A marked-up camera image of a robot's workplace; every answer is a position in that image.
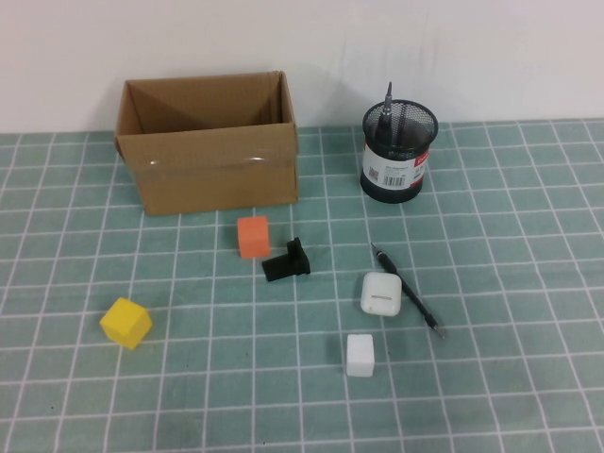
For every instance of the black mesh pen holder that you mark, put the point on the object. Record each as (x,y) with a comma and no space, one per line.
(396,189)

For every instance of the black pen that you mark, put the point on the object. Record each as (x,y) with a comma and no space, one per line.
(387,261)

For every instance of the black plastic bracket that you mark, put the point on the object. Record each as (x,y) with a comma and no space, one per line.
(283,269)

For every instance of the brown cardboard box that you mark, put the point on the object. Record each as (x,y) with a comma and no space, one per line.
(212,174)

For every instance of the white earbuds case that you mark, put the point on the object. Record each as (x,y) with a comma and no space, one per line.
(381,292)

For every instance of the orange cube block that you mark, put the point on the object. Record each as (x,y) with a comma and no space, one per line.
(252,236)

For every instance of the yellow cube block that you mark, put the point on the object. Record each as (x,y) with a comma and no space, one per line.
(123,323)

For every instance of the white cube block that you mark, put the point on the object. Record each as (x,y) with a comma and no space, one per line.
(360,356)

